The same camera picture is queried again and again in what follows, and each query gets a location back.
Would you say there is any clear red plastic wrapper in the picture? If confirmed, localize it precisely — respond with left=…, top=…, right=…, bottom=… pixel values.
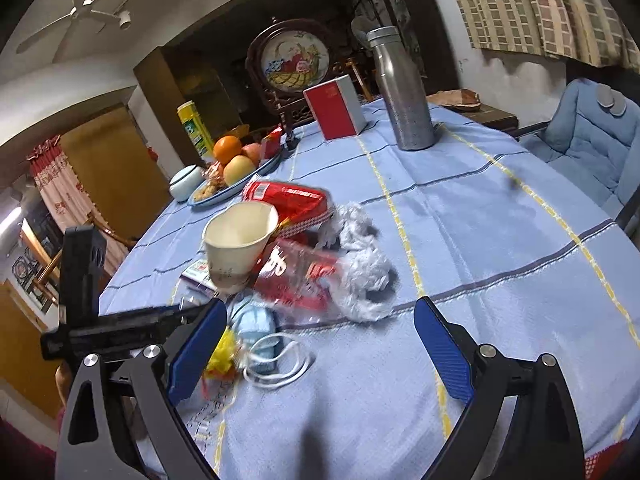
left=252, top=237, right=346, bottom=313

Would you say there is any white paper cup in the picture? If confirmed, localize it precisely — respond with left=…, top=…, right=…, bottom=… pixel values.
left=202, top=203, right=279, bottom=294

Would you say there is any brown paper bag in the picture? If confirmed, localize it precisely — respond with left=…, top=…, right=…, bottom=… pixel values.
left=427, top=89, right=483, bottom=112

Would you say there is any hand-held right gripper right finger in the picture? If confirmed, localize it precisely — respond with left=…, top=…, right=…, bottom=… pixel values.
left=413, top=296, right=586, bottom=480

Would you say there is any blue padded chair cushion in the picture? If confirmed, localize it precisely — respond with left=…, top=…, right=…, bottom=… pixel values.
left=520, top=78, right=640, bottom=216

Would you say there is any white desk fan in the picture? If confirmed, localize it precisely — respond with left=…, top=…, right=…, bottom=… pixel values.
left=350, top=15, right=374, bottom=51

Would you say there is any wooden chair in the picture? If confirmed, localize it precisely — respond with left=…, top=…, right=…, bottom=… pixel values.
left=20, top=220, right=68, bottom=311

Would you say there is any yellow canister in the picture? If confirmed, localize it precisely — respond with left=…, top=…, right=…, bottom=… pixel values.
left=178, top=101, right=215, bottom=161

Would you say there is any yellow apple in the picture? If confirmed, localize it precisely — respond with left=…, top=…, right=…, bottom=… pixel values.
left=223, top=155, right=257, bottom=187

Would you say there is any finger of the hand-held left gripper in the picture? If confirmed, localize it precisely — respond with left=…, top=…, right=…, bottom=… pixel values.
left=40, top=304, right=207, bottom=361

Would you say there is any round embroidered table screen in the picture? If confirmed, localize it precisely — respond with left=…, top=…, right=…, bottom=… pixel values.
left=246, top=19, right=337, bottom=148

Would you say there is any orange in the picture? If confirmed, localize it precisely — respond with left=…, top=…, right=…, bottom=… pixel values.
left=213, top=135, right=244, bottom=164

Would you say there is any red floral curtain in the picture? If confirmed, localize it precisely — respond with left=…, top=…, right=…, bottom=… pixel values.
left=27, top=137, right=133, bottom=281

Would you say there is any steel water bottle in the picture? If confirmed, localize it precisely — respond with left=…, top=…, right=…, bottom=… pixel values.
left=366, top=26, right=435, bottom=151

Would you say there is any red and white box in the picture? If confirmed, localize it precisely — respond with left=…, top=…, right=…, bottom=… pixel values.
left=303, top=74, right=367, bottom=140

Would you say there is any checked beige curtain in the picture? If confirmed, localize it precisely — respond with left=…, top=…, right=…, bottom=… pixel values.
left=440, top=0, right=640, bottom=72

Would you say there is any blue striped tablecloth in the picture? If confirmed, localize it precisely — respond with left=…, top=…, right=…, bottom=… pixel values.
left=98, top=97, right=640, bottom=480

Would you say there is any small red snack packet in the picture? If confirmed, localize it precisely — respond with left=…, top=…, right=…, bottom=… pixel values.
left=261, top=127, right=284, bottom=160

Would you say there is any blue-rimmed fruit plate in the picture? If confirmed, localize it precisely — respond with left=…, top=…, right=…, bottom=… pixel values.
left=187, top=147, right=283, bottom=207

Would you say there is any blue face mask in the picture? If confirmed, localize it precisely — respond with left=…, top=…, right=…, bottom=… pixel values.
left=227, top=300, right=316, bottom=388

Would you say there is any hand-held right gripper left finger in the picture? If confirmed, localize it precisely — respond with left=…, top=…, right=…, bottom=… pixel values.
left=56, top=297, right=228, bottom=480

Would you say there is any small card box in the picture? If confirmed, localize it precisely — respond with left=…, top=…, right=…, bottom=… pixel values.
left=180, top=259, right=221, bottom=293

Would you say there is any yellow candy wrapper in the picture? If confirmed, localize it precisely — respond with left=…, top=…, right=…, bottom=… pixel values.
left=202, top=327, right=241, bottom=378

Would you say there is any pale green lidded jar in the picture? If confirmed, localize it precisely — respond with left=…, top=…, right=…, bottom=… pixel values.
left=169, top=165, right=205, bottom=202

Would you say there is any large red snack packet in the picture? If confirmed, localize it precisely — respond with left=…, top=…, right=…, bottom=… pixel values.
left=242, top=179, right=335, bottom=241

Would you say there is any white ceiling fan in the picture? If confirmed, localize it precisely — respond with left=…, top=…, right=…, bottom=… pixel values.
left=16, top=0, right=151, bottom=63

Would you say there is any white tissue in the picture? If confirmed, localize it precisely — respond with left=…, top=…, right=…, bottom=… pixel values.
left=312, top=203, right=396, bottom=322

